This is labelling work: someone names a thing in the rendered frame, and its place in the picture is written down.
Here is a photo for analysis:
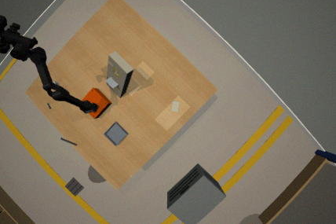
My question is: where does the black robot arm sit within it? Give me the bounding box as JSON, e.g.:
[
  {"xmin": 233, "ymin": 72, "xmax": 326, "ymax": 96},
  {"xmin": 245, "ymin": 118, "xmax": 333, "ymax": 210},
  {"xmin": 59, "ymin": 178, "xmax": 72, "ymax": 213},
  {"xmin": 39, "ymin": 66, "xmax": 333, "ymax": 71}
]
[{"xmin": 8, "ymin": 23, "xmax": 99, "ymax": 114}]

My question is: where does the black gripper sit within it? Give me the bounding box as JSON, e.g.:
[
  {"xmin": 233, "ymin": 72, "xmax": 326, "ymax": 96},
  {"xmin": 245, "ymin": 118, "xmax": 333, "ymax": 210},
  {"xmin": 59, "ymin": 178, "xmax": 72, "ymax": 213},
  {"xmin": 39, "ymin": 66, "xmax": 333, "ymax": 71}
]
[{"xmin": 0, "ymin": 15, "xmax": 20, "ymax": 53}]

